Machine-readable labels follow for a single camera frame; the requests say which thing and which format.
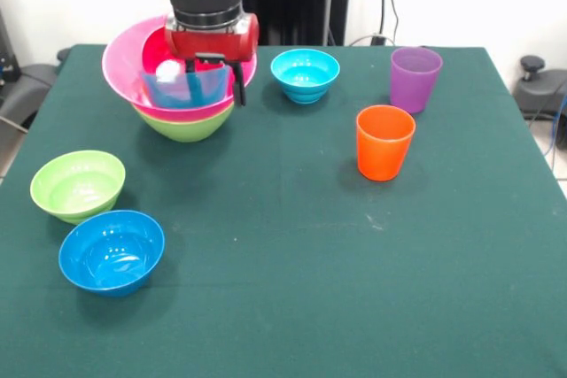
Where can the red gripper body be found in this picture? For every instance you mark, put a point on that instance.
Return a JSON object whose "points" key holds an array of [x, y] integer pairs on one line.
{"points": [[208, 46]]}

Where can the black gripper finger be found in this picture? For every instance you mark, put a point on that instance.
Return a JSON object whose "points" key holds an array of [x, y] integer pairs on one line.
{"points": [[191, 67], [239, 86]]}

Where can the wide light blue bowl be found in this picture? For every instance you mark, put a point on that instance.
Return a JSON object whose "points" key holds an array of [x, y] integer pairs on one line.
{"points": [[208, 90]]}

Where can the small red bowl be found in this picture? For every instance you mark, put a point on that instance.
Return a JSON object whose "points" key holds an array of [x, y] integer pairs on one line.
{"points": [[155, 52]]}

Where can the large pink bowl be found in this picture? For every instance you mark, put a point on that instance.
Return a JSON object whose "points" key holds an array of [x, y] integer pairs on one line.
{"points": [[121, 68]]}

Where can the large green bowl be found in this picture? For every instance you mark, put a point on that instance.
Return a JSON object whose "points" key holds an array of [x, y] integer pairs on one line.
{"points": [[186, 130]]}

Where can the small light blue footed bowl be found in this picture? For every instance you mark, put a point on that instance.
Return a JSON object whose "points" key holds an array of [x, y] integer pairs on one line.
{"points": [[305, 74]]}

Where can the black round knob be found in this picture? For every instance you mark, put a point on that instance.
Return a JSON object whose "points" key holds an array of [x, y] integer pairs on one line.
{"points": [[63, 55]]}

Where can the orange cup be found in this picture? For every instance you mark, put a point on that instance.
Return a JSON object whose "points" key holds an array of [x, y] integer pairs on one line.
{"points": [[384, 145]]}

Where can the small green bowl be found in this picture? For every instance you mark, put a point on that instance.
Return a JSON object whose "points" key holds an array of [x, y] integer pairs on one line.
{"points": [[75, 183]]}

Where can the black and grey equipment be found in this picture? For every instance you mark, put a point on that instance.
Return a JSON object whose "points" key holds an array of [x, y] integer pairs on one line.
{"points": [[26, 86]]}

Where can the purple cup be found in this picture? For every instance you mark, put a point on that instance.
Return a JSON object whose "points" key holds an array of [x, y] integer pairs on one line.
{"points": [[414, 83]]}

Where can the dark blue bowl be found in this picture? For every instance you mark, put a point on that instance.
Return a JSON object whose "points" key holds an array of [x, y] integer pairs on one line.
{"points": [[111, 254]]}

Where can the dark green tablecloth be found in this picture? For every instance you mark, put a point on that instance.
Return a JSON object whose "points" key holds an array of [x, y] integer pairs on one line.
{"points": [[398, 241]]}

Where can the black equipment with knob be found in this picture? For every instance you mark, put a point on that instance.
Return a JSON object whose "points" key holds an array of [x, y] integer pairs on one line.
{"points": [[538, 90]]}

